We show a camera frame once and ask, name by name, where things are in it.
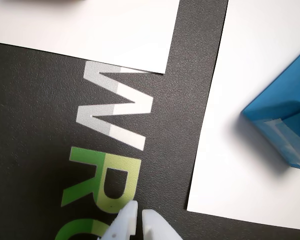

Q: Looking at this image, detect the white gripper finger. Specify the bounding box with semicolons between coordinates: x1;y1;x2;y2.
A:
141;209;183;240
97;199;138;240

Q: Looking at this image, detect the white paper sheet marked HOME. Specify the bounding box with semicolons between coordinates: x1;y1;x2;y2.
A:
186;0;300;232

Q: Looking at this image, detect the blue paper box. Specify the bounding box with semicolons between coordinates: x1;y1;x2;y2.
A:
240;44;300;173

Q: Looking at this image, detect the dark mat with WROB print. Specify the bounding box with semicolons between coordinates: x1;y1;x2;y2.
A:
0;0;300;240

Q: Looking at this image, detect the white paper sheet marked 1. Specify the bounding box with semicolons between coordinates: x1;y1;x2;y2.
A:
0;0;181;75

